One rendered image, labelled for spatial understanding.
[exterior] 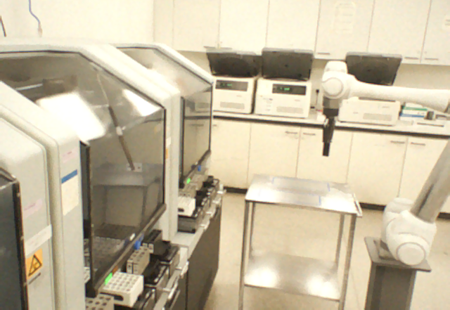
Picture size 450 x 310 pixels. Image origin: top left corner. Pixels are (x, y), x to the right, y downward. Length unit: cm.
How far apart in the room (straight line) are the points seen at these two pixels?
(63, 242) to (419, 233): 138
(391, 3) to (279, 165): 193
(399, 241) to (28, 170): 146
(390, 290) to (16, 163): 181
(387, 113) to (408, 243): 254
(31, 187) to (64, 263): 26
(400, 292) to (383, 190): 233
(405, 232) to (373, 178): 255
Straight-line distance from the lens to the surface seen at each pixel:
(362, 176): 439
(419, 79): 493
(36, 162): 93
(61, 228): 106
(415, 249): 188
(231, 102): 425
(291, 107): 420
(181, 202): 208
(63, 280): 113
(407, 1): 453
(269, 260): 278
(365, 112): 424
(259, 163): 434
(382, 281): 221
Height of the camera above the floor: 169
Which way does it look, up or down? 15 degrees down
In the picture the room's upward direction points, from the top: 3 degrees clockwise
